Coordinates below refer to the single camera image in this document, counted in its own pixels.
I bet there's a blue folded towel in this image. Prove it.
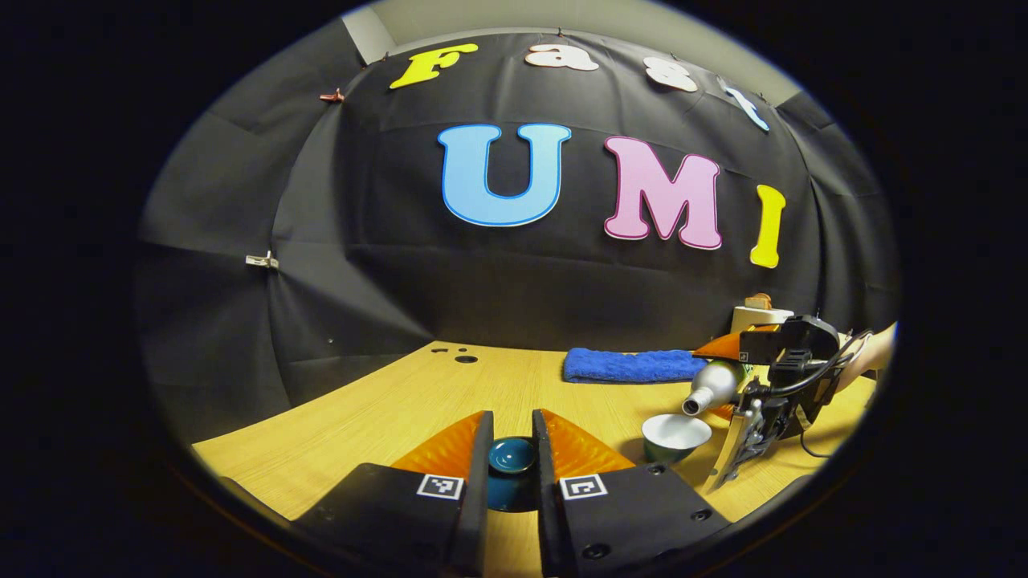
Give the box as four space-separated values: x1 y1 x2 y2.
562 347 709 385

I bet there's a teal teacup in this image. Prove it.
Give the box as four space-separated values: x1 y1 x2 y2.
641 413 713 465

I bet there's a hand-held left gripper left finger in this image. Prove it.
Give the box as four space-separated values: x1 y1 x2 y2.
293 411 495 578

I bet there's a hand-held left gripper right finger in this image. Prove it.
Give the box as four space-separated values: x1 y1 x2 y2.
532 409 732 578

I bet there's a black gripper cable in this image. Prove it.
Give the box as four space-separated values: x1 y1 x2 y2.
767 329 872 460

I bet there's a black backdrop cloth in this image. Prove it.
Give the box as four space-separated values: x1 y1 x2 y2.
135 31 900 442

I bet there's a white toaster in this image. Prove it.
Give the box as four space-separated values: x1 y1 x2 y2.
729 305 796 336

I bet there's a silver green-label water bottle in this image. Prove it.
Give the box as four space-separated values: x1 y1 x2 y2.
682 360 756 417

